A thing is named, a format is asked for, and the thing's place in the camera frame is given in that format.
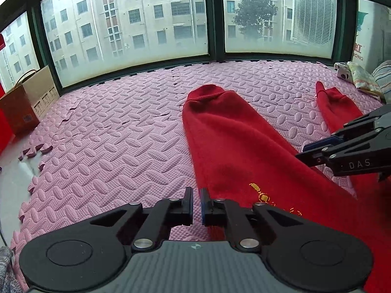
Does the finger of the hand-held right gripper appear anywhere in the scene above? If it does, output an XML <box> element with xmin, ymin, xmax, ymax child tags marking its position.
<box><xmin>303</xmin><ymin>105</ymin><xmax>391</xmax><ymax>154</ymax></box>
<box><xmin>295</xmin><ymin>128</ymin><xmax>391</xmax><ymax>168</ymax></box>

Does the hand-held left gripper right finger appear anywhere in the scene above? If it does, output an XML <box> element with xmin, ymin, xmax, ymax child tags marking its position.
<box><xmin>200</xmin><ymin>188</ymin><xmax>302</xmax><ymax>252</ymax></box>

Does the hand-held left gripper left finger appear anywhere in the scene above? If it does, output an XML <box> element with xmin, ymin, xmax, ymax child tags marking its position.
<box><xmin>90</xmin><ymin>187</ymin><xmax>194</xmax><ymax>251</ymax></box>

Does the red knit garment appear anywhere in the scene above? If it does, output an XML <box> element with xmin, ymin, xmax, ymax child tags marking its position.
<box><xmin>182</xmin><ymin>81</ymin><xmax>391</xmax><ymax>293</ymax></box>

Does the floral patterned cloth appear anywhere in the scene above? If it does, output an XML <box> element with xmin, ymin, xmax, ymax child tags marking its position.
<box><xmin>334</xmin><ymin>61</ymin><xmax>383</xmax><ymax>97</ymax></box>

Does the striped pillow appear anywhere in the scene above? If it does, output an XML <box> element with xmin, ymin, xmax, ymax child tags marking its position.
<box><xmin>371</xmin><ymin>61</ymin><xmax>391</xmax><ymax>103</ymax></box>

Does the pink foam floor mat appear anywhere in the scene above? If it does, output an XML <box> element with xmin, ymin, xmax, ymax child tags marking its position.
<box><xmin>10</xmin><ymin>59</ymin><xmax>391</xmax><ymax>293</ymax></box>

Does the white sign with red letters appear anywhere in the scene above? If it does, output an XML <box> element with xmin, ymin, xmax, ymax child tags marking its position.
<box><xmin>351</xmin><ymin>0</ymin><xmax>391</xmax><ymax>77</ymax></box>

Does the white louvred air cooler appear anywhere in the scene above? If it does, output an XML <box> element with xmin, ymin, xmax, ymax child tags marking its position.
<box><xmin>291</xmin><ymin>0</ymin><xmax>336</xmax><ymax>47</ymax></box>

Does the green tree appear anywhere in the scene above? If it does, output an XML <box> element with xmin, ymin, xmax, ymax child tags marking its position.
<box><xmin>234</xmin><ymin>0</ymin><xmax>279</xmax><ymax>42</ymax></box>

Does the brown cardboard box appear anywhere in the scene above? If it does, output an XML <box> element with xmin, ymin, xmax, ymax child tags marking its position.
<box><xmin>0</xmin><ymin>65</ymin><xmax>60</xmax><ymax>135</ymax></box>

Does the beige apartment building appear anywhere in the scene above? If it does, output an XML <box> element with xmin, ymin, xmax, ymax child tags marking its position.
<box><xmin>0</xmin><ymin>0</ymin><xmax>295</xmax><ymax>83</ymax></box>

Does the grey knit cloth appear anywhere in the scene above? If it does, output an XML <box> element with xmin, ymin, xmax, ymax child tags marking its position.
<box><xmin>0</xmin><ymin>246</ymin><xmax>19</xmax><ymax>293</ymax></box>

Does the red plastic stool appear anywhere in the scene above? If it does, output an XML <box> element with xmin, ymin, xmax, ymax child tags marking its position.
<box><xmin>0</xmin><ymin>33</ymin><xmax>17</xmax><ymax>156</ymax></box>

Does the dark green window frame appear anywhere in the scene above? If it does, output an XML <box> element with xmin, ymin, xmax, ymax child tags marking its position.
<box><xmin>0</xmin><ymin>0</ymin><xmax>391</xmax><ymax>98</ymax></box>

